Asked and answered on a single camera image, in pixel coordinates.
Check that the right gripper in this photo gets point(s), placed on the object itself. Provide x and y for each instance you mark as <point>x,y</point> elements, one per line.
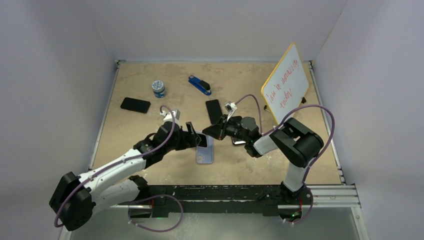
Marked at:
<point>218,130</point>

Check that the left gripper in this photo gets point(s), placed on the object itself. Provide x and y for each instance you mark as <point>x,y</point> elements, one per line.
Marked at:
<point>189,141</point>

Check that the black phone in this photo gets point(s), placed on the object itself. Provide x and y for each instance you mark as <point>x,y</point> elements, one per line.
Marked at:
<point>203,141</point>
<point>135,105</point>

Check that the lilac phone case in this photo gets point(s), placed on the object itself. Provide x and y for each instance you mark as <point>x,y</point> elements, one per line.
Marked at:
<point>210,141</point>
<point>205,156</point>

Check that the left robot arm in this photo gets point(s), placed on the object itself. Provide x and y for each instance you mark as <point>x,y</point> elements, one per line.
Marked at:
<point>77,198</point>

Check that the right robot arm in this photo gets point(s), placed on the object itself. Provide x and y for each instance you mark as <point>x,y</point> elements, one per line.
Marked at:
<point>299,144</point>

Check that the phone in pink case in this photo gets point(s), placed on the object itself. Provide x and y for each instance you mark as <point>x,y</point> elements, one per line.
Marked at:
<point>214,110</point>

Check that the phone in clear case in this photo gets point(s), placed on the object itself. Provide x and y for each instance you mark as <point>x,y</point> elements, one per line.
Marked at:
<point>237,142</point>

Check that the blue stapler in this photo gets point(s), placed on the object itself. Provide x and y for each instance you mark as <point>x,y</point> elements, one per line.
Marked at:
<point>201,85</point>

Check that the blue white jar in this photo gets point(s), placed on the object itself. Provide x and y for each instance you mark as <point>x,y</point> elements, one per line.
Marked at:
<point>159,89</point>

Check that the yellow framed whiteboard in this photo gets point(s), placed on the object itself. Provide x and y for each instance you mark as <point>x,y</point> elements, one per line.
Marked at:
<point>287,84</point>

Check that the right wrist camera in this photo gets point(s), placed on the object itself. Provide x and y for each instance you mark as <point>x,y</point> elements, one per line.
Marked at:
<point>231,108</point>

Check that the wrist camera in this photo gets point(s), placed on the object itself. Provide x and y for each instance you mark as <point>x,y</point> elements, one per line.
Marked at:
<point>231,108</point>
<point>171,116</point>

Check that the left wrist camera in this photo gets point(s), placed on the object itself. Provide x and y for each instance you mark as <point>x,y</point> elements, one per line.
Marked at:
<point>171,116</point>

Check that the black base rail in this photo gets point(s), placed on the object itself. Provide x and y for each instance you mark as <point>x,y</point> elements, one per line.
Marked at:
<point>266,200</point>

